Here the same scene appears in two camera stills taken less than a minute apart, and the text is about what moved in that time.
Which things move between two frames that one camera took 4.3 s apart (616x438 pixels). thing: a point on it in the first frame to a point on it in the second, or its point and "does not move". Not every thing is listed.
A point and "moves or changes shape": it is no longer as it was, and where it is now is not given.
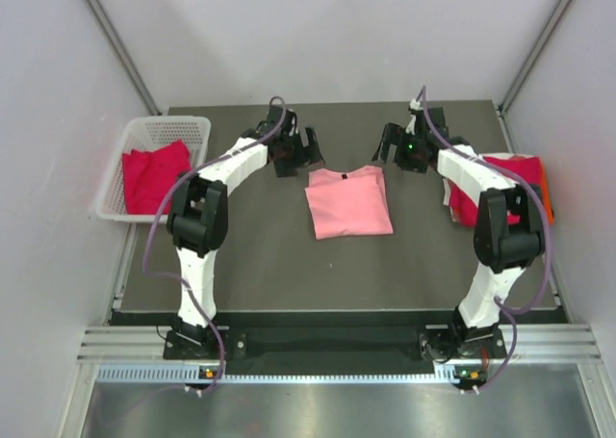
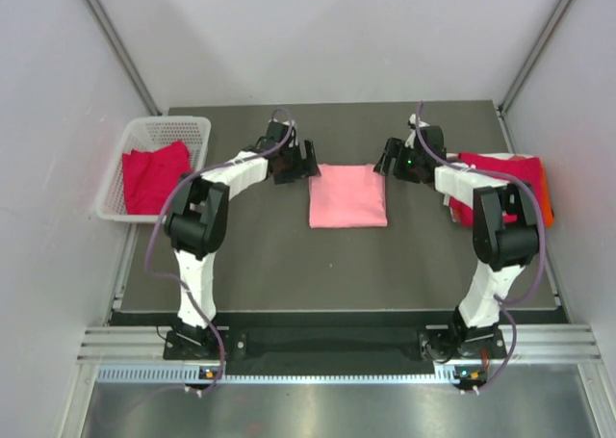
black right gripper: x=392 y=137 to x=397 y=150
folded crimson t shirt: x=465 y=210 does not move
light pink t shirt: x=348 y=204 moves or changes shape
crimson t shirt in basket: x=149 y=174 does not move
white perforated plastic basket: x=147 y=132 does not move
